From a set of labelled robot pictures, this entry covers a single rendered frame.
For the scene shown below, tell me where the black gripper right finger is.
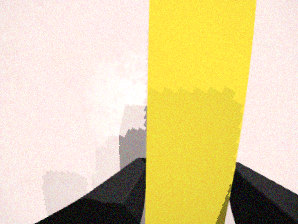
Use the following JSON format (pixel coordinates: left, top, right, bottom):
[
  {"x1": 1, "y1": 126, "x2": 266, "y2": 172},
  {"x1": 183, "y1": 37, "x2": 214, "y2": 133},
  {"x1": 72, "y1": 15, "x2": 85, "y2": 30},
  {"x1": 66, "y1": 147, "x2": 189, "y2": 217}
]
[{"x1": 229, "y1": 161, "x2": 298, "y2": 224}]

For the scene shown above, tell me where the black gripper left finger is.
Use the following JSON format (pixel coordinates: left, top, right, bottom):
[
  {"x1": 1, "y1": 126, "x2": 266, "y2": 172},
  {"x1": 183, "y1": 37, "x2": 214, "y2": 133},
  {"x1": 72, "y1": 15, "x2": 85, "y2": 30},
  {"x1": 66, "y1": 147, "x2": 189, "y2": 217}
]
[{"x1": 35, "y1": 159, "x2": 146, "y2": 224}]

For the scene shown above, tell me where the yellow bar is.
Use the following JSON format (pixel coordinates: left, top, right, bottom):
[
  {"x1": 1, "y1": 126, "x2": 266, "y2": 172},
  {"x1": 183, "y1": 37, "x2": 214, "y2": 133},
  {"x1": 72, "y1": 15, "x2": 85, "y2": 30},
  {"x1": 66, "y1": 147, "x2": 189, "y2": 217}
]
[{"x1": 145, "y1": 0, "x2": 257, "y2": 224}]

